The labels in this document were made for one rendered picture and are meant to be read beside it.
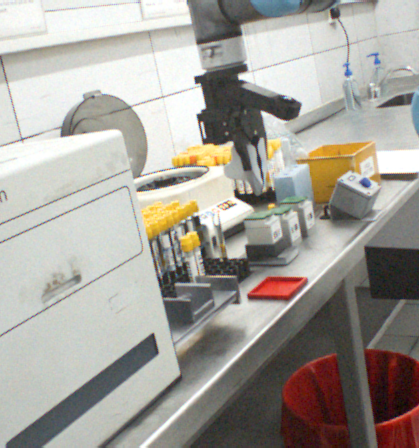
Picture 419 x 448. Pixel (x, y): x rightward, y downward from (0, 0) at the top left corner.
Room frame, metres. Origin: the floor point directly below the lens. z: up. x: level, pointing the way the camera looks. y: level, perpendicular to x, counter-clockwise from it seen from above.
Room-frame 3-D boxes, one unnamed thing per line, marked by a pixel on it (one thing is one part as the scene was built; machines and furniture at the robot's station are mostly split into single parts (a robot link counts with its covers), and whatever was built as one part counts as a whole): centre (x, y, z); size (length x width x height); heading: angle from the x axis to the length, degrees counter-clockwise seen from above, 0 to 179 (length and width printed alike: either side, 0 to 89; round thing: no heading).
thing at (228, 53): (1.07, -0.08, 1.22); 0.08 x 0.08 x 0.05
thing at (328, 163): (1.40, -0.30, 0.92); 0.13 x 0.13 x 0.10; 52
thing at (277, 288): (0.92, -0.08, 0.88); 0.07 x 0.07 x 0.01; 54
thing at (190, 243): (0.98, 0.03, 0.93); 0.17 x 0.09 x 0.11; 145
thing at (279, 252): (1.07, -0.09, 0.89); 0.09 x 0.05 x 0.04; 57
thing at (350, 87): (2.72, -0.69, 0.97); 0.08 x 0.07 x 0.20; 148
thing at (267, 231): (1.07, -0.09, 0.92); 0.05 x 0.04 x 0.06; 57
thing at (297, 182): (1.28, -0.18, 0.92); 0.10 x 0.07 x 0.10; 151
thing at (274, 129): (2.03, -0.24, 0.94); 0.20 x 0.17 x 0.14; 126
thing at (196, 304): (0.79, 0.06, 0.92); 0.21 x 0.07 x 0.05; 144
